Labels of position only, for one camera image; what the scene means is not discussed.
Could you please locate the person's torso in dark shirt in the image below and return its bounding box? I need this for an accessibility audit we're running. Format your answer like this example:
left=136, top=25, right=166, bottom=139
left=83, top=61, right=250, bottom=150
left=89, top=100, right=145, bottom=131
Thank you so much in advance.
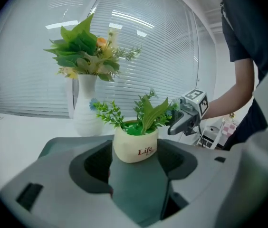
left=219, top=0, right=268, bottom=152

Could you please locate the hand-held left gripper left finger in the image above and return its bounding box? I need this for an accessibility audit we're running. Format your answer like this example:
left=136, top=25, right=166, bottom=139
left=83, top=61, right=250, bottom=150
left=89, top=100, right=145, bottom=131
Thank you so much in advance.
left=0, top=140, right=138, bottom=228

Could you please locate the white vase with flowers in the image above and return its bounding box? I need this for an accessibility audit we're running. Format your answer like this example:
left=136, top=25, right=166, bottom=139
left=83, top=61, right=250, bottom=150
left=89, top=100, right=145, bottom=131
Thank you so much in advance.
left=43, top=13, right=142, bottom=137

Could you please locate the person's right forearm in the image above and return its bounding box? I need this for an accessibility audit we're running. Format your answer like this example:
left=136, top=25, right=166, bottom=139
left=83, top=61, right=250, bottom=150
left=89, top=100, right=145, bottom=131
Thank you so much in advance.
left=204, top=57, right=255, bottom=121

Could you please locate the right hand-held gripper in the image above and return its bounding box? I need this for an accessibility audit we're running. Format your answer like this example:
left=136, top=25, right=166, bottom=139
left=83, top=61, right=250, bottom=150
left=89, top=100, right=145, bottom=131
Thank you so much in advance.
left=167, top=88, right=210, bottom=136

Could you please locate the checkered red white box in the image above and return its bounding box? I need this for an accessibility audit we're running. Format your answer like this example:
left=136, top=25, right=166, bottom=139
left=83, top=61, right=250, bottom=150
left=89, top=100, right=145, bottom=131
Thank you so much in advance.
left=221, top=117, right=240, bottom=138

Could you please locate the small potted green plant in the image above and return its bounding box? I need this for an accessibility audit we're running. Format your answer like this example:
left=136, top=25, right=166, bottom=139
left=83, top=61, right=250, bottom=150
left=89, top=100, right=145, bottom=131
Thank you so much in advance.
left=88, top=88, right=180, bottom=163

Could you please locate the white chair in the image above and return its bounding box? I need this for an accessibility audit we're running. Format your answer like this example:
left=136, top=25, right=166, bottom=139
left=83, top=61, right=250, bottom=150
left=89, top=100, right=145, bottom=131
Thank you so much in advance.
left=197, top=124, right=225, bottom=150

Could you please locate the green tray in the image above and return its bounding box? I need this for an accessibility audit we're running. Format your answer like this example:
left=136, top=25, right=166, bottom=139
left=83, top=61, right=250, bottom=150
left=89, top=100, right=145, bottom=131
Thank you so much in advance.
left=38, top=134, right=230, bottom=226

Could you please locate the white table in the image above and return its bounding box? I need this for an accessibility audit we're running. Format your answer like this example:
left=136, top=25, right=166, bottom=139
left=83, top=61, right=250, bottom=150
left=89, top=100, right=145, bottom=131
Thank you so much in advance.
left=0, top=0, right=217, bottom=118

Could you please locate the black cable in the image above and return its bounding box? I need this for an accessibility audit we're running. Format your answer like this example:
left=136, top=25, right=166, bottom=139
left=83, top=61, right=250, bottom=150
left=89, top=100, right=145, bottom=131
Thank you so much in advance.
left=197, top=124, right=208, bottom=147

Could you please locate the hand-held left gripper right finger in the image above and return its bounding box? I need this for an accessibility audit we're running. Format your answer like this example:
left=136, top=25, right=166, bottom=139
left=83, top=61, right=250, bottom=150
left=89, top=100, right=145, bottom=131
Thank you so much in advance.
left=148, top=138, right=242, bottom=228

